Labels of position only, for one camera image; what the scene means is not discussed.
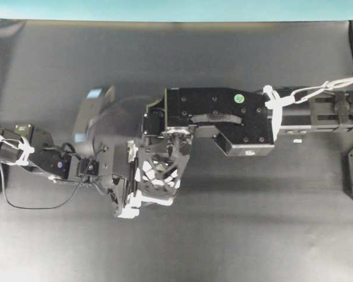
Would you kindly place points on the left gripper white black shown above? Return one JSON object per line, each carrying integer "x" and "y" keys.
{"x": 126, "y": 197}

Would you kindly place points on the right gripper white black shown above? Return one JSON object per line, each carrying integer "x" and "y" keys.
{"x": 163, "y": 134}

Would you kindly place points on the clear plastic bottle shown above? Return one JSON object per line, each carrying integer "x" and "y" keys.
{"x": 160, "y": 174}

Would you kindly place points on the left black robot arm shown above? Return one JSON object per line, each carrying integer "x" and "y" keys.
{"x": 33, "y": 150}

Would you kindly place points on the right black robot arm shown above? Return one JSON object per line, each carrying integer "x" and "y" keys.
{"x": 294, "y": 112}

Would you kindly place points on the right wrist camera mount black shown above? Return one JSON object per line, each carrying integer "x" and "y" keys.
{"x": 236, "y": 120}

